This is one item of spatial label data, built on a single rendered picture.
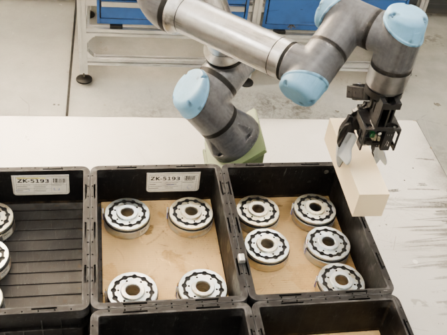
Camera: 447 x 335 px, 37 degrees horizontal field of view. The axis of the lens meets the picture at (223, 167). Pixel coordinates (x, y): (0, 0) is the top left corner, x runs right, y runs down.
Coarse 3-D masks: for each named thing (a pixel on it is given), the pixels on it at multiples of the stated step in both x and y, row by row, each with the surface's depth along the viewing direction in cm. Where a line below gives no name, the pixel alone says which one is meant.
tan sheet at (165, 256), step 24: (120, 240) 149; (144, 240) 150; (168, 240) 150; (192, 240) 151; (216, 240) 152; (120, 264) 144; (144, 264) 145; (168, 264) 145; (192, 264) 146; (216, 264) 147; (168, 288) 140
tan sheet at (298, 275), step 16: (288, 208) 162; (288, 224) 158; (336, 224) 160; (288, 240) 154; (304, 240) 155; (304, 256) 151; (256, 272) 146; (272, 272) 147; (288, 272) 147; (304, 272) 148; (256, 288) 143; (272, 288) 143; (288, 288) 144; (304, 288) 144
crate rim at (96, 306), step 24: (96, 168) 151; (120, 168) 152; (144, 168) 153; (168, 168) 154; (192, 168) 155; (216, 168) 155; (96, 192) 145; (96, 216) 140; (96, 240) 135; (96, 264) 130; (240, 264) 134; (96, 288) 126; (240, 288) 130
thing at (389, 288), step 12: (228, 168) 156; (240, 168) 157; (252, 168) 158; (264, 168) 158; (228, 180) 153; (228, 192) 150; (360, 216) 150; (240, 228) 142; (240, 240) 139; (372, 240) 143; (240, 252) 137; (372, 252) 141; (384, 276) 136; (252, 288) 130; (372, 288) 133; (384, 288) 134; (252, 300) 129; (264, 300) 128
